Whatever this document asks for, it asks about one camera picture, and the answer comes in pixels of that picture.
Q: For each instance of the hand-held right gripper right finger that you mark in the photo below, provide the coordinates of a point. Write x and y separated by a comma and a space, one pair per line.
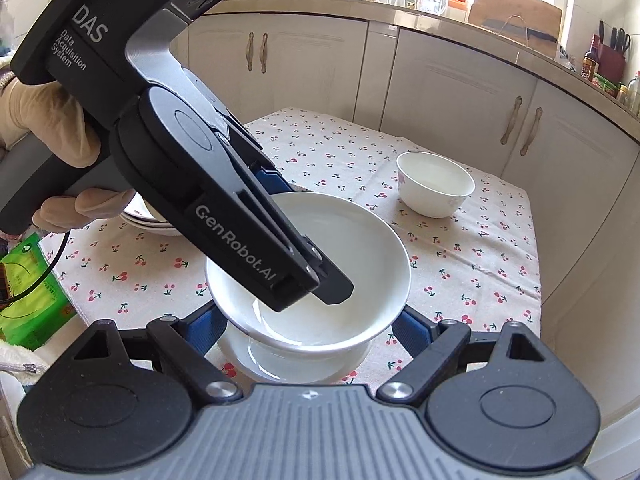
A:
412, 330

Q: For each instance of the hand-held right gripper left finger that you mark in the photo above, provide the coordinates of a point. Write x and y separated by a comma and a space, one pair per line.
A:
207, 330

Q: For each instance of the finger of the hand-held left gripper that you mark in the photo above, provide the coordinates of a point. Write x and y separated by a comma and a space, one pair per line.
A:
335, 287
272, 182

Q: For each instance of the large white plate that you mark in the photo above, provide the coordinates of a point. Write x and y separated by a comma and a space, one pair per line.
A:
150, 230

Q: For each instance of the person's left forearm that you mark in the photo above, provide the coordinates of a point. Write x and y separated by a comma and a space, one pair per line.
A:
5, 80

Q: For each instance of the person's left hand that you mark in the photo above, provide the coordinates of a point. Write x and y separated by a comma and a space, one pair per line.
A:
45, 115

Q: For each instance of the cherry print tablecloth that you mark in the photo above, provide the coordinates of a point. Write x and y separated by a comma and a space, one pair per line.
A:
350, 160

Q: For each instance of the white bowl with pink flowers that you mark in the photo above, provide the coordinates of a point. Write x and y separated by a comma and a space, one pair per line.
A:
435, 185

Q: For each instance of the green tissue packet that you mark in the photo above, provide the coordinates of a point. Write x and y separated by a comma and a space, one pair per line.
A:
30, 320

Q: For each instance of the white cloth garment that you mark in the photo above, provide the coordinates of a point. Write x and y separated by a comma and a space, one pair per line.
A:
17, 360

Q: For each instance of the smartphone in brown case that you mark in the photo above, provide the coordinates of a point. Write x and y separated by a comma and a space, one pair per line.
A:
2, 285

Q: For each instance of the clear glass mug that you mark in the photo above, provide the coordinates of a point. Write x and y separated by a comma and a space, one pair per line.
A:
431, 2

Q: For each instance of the wooden cutting board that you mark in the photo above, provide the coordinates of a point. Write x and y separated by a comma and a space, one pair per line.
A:
515, 15

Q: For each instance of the dark sauce bottle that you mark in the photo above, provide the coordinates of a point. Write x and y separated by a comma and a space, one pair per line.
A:
590, 62

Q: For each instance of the red knife block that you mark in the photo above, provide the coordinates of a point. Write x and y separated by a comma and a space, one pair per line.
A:
611, 60

